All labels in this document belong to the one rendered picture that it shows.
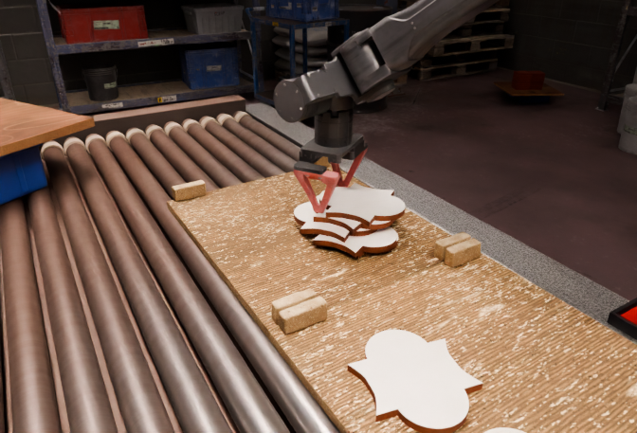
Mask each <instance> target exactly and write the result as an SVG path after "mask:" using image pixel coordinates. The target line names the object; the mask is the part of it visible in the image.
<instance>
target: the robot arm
mask: <svg viewBox="0 0 637 433"><path fill-rule="evenodd" d="M498 1H500V0H419V1H417V2H416V3H414V4H413V5H411V6H409V7H407V8H406V9H403V10H401V11H399V12H397V13H395V14H393V15H390V16H386V17H385V18H383V19H382V20H381V21H379V22H378V23H377V24H375V25H374V26H373V27H367V28H366V29H365V30H363V31H360V32H358V33H356V34H355V35H353V36H352V37H350V38H349V39H348V40H347V41H345V42H344V43H343V44H342V45H340V46H339V47H338V48H337V49H335V50H334V51H333V52H332V53H331V55H332V57H333V60H334V61H333V62H328V63H324V64H323V65H322V66H321V69H316V71H312V72H308V73H306V74H304V75H301V76H299V77H296V78H293V79H288V80H284V81H280V82H279V83H278V84H277V85H276V87H275V89H274V94H273V101H274V105H275V108H276V111H277V113H278V114H279V116H280V117H281V118H282V119H283V120H285V121H287V122H290V123H294V122H297V121H300V120H303V119H306V118H309V117H315V137H314V138H313V139H312V140H310V141H309V142H307V143H306V144H305V145H303V146H302V147H300V161H298V162H297V163H296V164H295V165H294V174H295V176H296V177H297V179H298V181H299V182H300V184H301V186H302V188H303V189H304V191H305V193H306V194H307V196H308V199H309V201H310V203H311V205H312V207H313V209H314V211H315V212H318V213H324V211H325V209H326V207H327V205H328V203H329V201H330V199H331V196H332V194H333V192H334V190H335V188H336V185H337V186H338V187H345V188H348V186H349V184H350V182H351V180H352V178H353V176H354V174H355V172H356V170H357V168H358V166H359V164H360V163H361V161H362V159H363V157H364V155H365V153H366V152H367V151H368V143H365V142H364V141H365V138H363V135H361V134H355V133H353V115H354V101H355V103H356V105H358V104H360V103H363V102H366V101H367V102H368V103H369V102H372V101H375V100H378V99H382V98H384V97H385V96H387V95H388V94H389V93H390V92H392V91H393V90H394V89H395V86H394V80H396V79H398V78H399V77H401V76H402V75H404V74H405V73H407V72H409V71H410V66H412V65H413V64H415V63H417V62H418V61H420V60H422V59H423V58H424V56H425V55H426V53H427V52H428V51H429V50H430V49H431V48H432V47H434V46H435V45H436V44H437V43H438V42H439V41H441V40H442V39H443V38H444V37H445V36H446V35H447V34H449V33H450V32H452V31H453V30H455V29H456V28H458V27H460V26H461V25H463V24H464V23H466V22H467V21H469V20H470V19H472V18H473V17H475V16H476V15H478V14H480V13H481V12H483V11H484V10H486V9H488V8H489V7H491V6H492V5H494V4H495V3H497V2H498ZM323 156H325V157H328V162H330V163H331V166H332V169H333V171H326V170H327V167H326V166H321V165H316V164H315V163H316V162H317V161H318V160H320V159H321V158H322V157H323ZM341 158H342V159H348V160H354V162H353V164H352V166H351V168H350V169H349V171H348V173H347V175H346V177H345V179H344V180H343V179H342V176H341V172H340V167H339V164H340V163H341ZM309 178H310V179H315V180H319V181H322V183H324V184H326V189H325V192H324V194H323V197H322V200H321V202H320V204H319V203H318V200H317V198H316V195H315V193H314V191H313V188H312V186H311V183H310V180H309Z"/></svg>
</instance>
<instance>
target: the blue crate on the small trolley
mask: <svg viewBox="0 0 637 433"><path fill-rule="evenodd" d="M266 5H267V9H266V16H268V17H271V18H279V19H285V20H292V21H299V22H305V23H307V22H316V21H323V20H332V19H337V17H339V10H338V0H266Z"/></svg>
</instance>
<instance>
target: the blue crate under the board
mask: <svg viewBox="0 0 637 433"><path fill-rule="evenodd" d="M42 145H43V143H41V144H38V145H35V146H32V147H29V148H26V149H23V150H21V151H18V152H15V153H10V154H6V155H3V156H0V206H1V205H3V204H5V203H7V202H10V201H12V200H15V199H17V198H20V197H22V196H25V195H27V194H30V193H32V192H34V191H36V190H39V189H43V188H45V187H46V186H47V180H46V174H45V170H44V166H43V162H42V158H41V155H40V151H39V147H40V146H42Z"/></svg>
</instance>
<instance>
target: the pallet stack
mask: <svg viewBox="0 0 637 433"><path fill-rule="evenodd" d="M402 1H407V4H406V5H404V6H401V5H402ZM417 1H419V0H398V5H397V12H399V11H401V10H403V9H406V8H407V7H409V6H411V5H413V4H414V3H416V2H417ZM509 2H510V0H500V1H498V2H497V3H496V6H491V7H489V8H488V9H486V10H484V11H483V12H481V13H480V14H478V15H476V16H475V17H473V18H472V19H470V20H469V21H467V22H466V23H464V24H463V25H461V26H460V27H458V28H456V29H455V30H453V31H452V32H450V33H449V34H447V35H446V36H445V37H444V38H443V39H442V40H441V41H439V42H438V43H437V44H436V45H435V46H434V47H432V48H431V49H430V50H429V51H428V52H427V53H426V55H425V56H424V58H423V59H422V60H420V61H418V62H417V63H415V64H413V65H412V66H410V67H409V68H410V71H409V72H408V75H413V74H417V78H416V80H418V81H428V80H436V79H443V78H450V77H457V76H462V75H469V74H476V73H482V72H488V71H492V70H496V68H497V63H496V61H497V60H498V59H497V58H496V57H497V51H498V49H505V48H512V45H513V43H514V37H515V36H514V35H508V34H503V33H502V32H503V25H504V22H507V21H508V19H509V16H508V13H507V12H510V9H505V8H509ZM490 12H496V13H495V20H491V19H489V18H488V17H489V13H490ZM483 25H491V26H490V31H486V30H482V29H483ZM494 39H499V43H498V44H495V43H489V42H486V40H494ZM482 51H483V55H479V54H477V52H482ZM477 63H485V64H484V66H483V69H477V70H470V71H465V69H466V68H467V67H469V66H475V65H477ZM448 69H451V73H450V74H444V75H437V76H431V72H434V71H441V70H448Z"/></svg>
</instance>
